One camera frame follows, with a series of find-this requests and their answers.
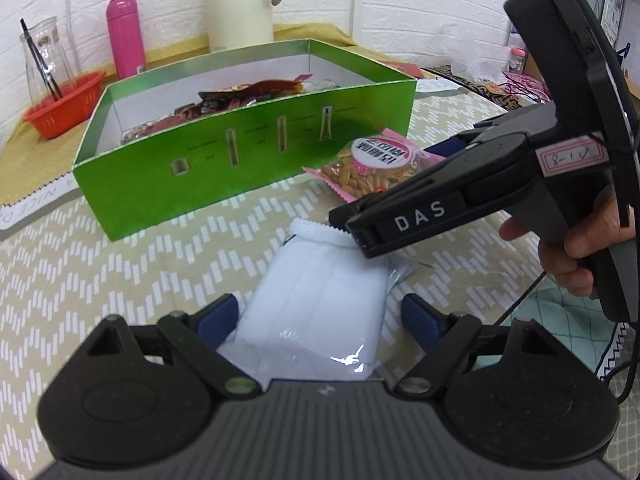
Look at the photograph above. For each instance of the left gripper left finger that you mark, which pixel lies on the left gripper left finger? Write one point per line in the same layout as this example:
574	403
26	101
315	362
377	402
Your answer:
194	340

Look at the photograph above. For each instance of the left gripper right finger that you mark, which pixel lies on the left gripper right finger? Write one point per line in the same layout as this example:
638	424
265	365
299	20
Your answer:
445	339

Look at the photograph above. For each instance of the white snack packet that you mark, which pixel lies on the white snack packet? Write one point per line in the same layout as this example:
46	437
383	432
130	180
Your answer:
317	314

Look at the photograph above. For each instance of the pink peanut snack packet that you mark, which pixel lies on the pink peanut snack packet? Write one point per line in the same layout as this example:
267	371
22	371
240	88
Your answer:
373	164

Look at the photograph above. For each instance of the red mixed nuts packet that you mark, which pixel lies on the red mixed nuts packet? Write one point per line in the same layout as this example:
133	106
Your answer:
149	128

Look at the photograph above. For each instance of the person's right hand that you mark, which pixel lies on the person's right hand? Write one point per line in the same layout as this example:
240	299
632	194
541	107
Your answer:
600	230

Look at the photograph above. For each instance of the patterned table mat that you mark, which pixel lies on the patterned table mat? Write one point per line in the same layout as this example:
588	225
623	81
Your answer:
61	275

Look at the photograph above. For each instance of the green cardboard box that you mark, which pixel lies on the green cardboard box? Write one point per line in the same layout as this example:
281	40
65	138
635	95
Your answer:
162	176

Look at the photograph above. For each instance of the red envelope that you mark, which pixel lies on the red envelope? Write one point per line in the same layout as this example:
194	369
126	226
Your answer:
409	69

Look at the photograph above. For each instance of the dark brown snack packet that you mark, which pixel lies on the dark brown snack packet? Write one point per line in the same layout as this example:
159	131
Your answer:
218	101

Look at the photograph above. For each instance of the yellow-green tablecloth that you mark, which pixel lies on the yellow-green tablecloth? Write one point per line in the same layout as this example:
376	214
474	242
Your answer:
29	161

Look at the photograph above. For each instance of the orange plastic basket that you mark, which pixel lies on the orange plastic basket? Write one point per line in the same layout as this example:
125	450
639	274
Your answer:
53	118

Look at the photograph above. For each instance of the black stirring stick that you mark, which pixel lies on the black stirring stick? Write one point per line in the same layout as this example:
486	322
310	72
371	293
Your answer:
39	46

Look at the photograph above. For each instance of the clear glass carafe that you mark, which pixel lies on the clear glass carafe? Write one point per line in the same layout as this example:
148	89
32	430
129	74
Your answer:
63	73

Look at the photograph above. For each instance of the cream thermos jug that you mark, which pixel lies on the cream thermos jug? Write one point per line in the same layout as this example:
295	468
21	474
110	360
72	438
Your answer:
233	24

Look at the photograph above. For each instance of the pink thermos bottle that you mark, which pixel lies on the pink thermos bottle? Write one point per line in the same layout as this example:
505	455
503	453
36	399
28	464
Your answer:
124	31

